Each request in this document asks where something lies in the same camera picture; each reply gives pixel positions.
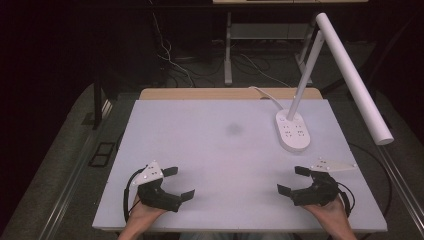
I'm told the white desk lamp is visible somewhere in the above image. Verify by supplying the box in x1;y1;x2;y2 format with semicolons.
275;12;395;154

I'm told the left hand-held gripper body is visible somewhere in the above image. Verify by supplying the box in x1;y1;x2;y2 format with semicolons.
132;160;183;213

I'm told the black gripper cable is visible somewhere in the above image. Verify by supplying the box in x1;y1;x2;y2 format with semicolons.
122;165;148;224
335;181;357;218

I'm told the white metal desk frame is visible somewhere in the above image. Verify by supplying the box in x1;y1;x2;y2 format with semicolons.
212;0;370;87

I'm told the wooden table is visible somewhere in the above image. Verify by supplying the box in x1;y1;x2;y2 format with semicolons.
138;87;324;101

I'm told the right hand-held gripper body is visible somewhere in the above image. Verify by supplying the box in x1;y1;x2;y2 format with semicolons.
289;158;358;207

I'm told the white lamp cable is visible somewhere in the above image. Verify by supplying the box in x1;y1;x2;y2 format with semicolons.
248;85;285;111

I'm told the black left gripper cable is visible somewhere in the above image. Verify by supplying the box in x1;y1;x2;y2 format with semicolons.
122;165;148;224

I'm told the white floor cable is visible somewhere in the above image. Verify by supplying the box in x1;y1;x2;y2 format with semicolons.
150;0;197;88

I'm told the person's left hand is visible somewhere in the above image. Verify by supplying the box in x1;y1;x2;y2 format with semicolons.
127;194;168;232

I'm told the black metal stand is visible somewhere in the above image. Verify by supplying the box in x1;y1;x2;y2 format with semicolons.
91;78;113;131

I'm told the white table board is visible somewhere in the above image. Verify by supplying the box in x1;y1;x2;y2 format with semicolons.
92;98;389;233

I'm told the person's right hand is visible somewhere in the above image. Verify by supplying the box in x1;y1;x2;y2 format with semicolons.
302;195;349;232

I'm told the long black cable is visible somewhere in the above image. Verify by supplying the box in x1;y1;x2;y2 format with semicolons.
347;142;393;218

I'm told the black rectangular floor frame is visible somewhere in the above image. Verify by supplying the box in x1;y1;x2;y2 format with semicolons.
87;141;116;168

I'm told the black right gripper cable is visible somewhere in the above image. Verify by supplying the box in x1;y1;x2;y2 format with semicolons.
335;181;357;218

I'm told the metal floor rail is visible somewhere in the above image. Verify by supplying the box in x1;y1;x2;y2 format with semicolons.
377;145;424;236
38;131;103;240

